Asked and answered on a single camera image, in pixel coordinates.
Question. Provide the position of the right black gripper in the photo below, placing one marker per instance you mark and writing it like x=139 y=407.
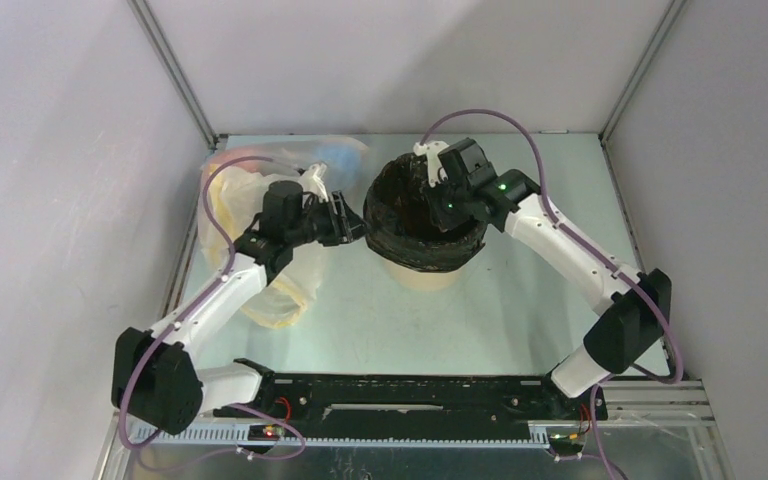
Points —
x=444 y=208

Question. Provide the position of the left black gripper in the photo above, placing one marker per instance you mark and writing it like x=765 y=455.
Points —
x=356 y=227

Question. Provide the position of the black trash bag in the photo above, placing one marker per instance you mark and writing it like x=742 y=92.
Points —
x=399 y=226

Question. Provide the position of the clear plastic bag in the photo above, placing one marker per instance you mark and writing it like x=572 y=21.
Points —
x=237 y=179

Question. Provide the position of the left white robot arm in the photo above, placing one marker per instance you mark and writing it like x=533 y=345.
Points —
x=155 y=377

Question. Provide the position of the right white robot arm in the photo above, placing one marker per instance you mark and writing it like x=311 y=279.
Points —
x=632 y=306

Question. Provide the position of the beige plastic trash bin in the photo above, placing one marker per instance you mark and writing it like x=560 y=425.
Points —
x=420 y=280

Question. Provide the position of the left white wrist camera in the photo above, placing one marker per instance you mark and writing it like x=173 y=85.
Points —
x=312 y=180

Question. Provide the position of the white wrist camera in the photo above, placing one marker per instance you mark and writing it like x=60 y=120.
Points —
x=436 y=172
x=312 y=180

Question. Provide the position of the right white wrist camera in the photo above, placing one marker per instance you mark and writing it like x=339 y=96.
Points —
x=436 y=172

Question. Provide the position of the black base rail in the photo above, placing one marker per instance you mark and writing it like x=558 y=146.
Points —
x=417 y=408

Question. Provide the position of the right aluminium frame post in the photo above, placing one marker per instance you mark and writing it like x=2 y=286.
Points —
x=658 y=37

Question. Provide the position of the aluminium frame post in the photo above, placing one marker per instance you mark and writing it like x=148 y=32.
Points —
x=658 y=37
x=164 y=50

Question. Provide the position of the left aluminium frame post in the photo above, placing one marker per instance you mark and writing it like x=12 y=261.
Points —
x=164 y=50

